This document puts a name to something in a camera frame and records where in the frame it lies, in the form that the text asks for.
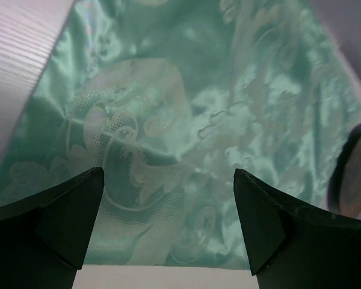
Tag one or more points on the green satin cloth napkin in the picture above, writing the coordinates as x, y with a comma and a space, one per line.
170, 98

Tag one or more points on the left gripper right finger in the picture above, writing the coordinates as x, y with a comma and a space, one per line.
292, 244

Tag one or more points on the brown ceramic plate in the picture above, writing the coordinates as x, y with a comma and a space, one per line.
344, 188

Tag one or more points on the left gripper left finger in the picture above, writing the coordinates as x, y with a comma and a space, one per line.
44, 238

